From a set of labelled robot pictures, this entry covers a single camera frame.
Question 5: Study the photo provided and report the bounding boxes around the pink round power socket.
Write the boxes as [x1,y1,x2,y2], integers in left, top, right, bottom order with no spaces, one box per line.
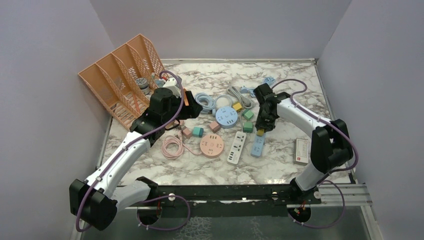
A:
[199,133,224,159]

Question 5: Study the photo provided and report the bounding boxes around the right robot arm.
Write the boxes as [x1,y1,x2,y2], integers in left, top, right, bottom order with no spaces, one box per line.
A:
[254,83,354,204]

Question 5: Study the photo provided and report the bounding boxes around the blue power strip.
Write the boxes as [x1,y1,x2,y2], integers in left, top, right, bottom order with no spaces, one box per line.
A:
[250,133,266,158]

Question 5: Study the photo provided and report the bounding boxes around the yellow plug adapter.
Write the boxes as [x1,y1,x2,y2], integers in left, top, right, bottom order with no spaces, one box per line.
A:
[232,102,243,112]
[256,129,265,137]

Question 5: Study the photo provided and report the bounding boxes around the grey coiled cable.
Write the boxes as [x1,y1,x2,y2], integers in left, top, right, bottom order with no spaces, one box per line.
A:
[226,86,256,110]

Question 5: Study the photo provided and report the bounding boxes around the blue round power socket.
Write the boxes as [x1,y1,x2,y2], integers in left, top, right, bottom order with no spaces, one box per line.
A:
[215,106,239,129]

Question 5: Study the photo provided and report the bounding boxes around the pink coiled cable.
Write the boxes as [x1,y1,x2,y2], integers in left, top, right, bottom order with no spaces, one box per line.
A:
[161,134,204,161]

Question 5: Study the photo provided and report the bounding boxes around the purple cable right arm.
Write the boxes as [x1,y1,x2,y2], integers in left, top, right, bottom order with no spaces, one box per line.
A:
[271,78,360,186]

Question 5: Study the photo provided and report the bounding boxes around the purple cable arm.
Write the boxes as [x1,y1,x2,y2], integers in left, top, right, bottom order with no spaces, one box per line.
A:
[75,70,185,233]
[271,78,360,186]

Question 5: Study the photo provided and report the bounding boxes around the small white red box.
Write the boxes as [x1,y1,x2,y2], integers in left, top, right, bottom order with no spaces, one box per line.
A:
[294,138,309,166]

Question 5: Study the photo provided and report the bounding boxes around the orange plastic file rack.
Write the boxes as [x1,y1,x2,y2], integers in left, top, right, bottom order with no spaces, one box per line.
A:
[78,34,165,130]

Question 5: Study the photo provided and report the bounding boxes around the black mounting rail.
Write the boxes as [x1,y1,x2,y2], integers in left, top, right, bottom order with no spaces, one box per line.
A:
[134,184,322,219]

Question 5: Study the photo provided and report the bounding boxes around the blue coiled cable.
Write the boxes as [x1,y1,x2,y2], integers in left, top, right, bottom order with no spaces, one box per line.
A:
[194,92,217,115]

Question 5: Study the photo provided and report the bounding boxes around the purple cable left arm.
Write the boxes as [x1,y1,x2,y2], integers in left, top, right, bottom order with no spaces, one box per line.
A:
[75,70,185,233]

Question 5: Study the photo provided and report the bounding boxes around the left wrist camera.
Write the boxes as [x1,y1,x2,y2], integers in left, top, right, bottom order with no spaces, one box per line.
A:
[156,77,182,98]

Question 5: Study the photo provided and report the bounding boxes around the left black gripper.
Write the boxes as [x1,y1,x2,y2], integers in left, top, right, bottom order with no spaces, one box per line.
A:
[163,91,203,125]

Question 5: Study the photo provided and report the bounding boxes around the white power strip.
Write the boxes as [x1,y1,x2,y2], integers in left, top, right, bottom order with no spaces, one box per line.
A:
[226,131,247,165]

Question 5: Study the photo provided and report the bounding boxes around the green plug adapter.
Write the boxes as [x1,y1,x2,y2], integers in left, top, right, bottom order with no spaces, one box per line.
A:
[242,109,254,121]
[242,121,254,133]

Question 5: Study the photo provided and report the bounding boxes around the light blue power cable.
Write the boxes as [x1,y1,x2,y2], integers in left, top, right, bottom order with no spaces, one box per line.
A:
[240,76,276,95]

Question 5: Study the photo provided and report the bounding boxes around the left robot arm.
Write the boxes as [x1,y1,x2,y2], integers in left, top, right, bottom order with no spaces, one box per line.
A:
[69,87,203,233]

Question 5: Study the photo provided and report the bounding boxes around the pink plug adapter left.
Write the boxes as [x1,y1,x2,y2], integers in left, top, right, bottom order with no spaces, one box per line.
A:
[174,120,185,127]

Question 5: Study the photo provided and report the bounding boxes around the pink plug adapter small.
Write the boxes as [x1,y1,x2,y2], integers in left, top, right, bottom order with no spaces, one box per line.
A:
[181,128,193,139]

